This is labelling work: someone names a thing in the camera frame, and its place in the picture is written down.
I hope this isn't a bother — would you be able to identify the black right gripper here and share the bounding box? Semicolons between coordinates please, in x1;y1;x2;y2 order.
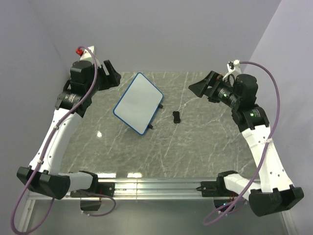
188;71;240;109

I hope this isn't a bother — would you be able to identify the blue framed whiteboard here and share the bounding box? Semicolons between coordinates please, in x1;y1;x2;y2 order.
113;72;164;135

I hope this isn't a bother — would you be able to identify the blue whiteboard eraser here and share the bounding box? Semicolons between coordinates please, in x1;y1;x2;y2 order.
172;111;181;124

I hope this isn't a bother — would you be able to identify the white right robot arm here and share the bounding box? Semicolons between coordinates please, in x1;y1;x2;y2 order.
189;71;304;217

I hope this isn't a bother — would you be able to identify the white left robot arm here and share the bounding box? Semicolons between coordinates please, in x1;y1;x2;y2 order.
17;60;121;199

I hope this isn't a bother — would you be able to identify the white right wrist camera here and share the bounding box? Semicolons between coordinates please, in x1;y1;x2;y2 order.
223;60;242;81

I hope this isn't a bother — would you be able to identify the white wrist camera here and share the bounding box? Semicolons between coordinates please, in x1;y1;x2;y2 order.
223;60;242;81
75;46;95;63

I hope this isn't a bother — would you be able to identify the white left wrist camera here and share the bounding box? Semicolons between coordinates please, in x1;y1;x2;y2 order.
75;46;95;63

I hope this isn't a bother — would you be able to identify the metal wire whiteboard stand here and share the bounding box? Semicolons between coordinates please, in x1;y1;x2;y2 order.
147;103;163;130

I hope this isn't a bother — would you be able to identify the aluminium mounting rail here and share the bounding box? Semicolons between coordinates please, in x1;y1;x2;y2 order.
99;178;237;200

